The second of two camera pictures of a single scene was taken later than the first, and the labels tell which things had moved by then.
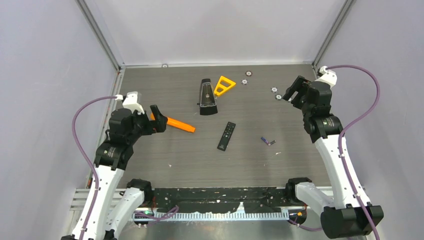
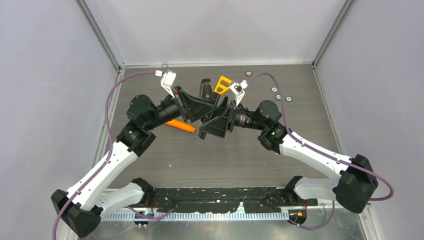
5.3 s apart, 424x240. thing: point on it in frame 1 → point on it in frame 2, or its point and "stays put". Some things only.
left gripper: [160, 120] → [194, 106]
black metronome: [207, 102] stays put
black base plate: [221, 200] stays put
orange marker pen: [177, 123] stays put
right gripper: [301, 84] → [220, 120]
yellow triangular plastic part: [232, 83] stays put
